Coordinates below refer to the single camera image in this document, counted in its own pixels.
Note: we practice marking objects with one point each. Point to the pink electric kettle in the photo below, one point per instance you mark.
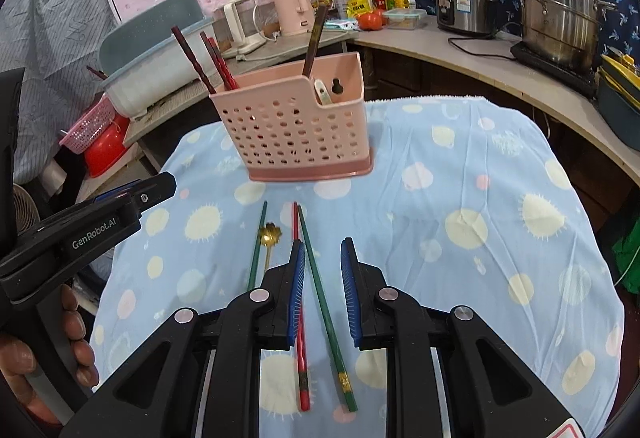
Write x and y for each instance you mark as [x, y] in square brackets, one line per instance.
[292, 7]

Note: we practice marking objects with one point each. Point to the teal and yellow lunch boxes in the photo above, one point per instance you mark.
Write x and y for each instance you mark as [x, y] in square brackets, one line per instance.
[620, 92]

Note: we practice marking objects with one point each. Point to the yellow packet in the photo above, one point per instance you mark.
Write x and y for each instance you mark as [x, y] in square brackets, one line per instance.
[360, 5]

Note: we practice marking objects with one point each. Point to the red chopstick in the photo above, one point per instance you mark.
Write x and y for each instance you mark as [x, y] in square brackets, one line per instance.
[303, 383]
[207, 42]

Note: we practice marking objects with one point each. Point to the grey striped cloth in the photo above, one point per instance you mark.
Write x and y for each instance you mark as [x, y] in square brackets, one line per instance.
[50, 27]

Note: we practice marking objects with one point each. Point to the light blue packet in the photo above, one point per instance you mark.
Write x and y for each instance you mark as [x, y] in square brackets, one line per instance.
[340, 23]

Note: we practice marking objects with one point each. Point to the curved wooden counter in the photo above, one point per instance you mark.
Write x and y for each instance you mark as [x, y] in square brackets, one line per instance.
[500, 67]

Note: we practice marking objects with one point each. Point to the clear food container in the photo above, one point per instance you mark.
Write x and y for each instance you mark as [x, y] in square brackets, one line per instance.
[405, 17]

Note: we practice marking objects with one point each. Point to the red tomato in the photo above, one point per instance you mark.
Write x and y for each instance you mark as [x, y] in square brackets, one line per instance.
[370, 20]

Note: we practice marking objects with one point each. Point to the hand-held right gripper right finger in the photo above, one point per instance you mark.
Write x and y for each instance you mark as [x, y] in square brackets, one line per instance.
[350, 293]

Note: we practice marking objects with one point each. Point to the person's left hand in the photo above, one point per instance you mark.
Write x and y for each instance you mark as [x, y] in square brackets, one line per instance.
[82, 348]

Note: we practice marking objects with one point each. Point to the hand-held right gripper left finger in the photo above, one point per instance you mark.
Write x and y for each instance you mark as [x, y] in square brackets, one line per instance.
[297, 298]

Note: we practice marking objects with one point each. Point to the beige desk fan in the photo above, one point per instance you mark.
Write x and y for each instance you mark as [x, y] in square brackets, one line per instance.
[27, 208]

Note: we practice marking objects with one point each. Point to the white ceramic spoon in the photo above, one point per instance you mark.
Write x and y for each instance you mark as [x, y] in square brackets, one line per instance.
[322, 92]

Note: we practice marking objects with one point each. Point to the white glass kettle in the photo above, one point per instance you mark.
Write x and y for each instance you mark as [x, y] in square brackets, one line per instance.
[240, 27]

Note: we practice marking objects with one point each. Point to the pink plastic basket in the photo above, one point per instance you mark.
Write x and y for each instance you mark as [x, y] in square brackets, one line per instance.
[85, 127]

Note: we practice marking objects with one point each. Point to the green chopstick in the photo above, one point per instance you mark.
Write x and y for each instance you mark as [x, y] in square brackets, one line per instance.
[257, 243]
[325, 308]

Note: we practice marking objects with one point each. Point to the white round can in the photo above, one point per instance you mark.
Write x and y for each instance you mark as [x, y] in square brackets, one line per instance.
[342, 0]

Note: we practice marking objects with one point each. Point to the steel steamer pot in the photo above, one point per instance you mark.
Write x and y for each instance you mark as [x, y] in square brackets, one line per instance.
[560, 12]

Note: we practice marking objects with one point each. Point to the brown chopstick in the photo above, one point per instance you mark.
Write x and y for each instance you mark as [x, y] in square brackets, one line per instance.
[308, 62]
[320, 22]

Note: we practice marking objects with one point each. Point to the dark wooden stick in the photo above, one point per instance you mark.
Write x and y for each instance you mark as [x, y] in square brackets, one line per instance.
[97, 72]

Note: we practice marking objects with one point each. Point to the pink perforated utensil holder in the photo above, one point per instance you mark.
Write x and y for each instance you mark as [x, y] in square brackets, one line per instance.
[290, 137]

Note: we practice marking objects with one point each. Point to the blue dotted tablecloth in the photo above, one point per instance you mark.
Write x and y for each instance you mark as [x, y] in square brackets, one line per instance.
[450, 218]

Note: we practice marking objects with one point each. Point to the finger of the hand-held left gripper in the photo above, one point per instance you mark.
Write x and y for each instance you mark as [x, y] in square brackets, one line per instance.
[155, 193]
[115, 193]

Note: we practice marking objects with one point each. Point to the steel rice cooker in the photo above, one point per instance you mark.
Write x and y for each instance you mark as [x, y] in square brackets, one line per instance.
[465, 7]

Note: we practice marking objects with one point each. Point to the blue white dish drainer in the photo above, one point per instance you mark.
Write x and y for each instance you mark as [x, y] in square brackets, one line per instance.
[150, 77]

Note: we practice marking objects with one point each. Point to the red plastic basin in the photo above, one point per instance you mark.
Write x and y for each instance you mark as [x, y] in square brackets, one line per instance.
[107, 152]

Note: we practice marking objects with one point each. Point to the gold flower spoon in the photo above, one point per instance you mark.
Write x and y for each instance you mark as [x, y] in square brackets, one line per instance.
[270, 233]

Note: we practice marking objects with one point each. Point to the green bag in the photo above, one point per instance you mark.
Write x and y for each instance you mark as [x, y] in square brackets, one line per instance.
[629, 263]

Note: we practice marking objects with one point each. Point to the black induction cooker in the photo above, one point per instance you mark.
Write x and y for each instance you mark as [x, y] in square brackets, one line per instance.
[550, 67]

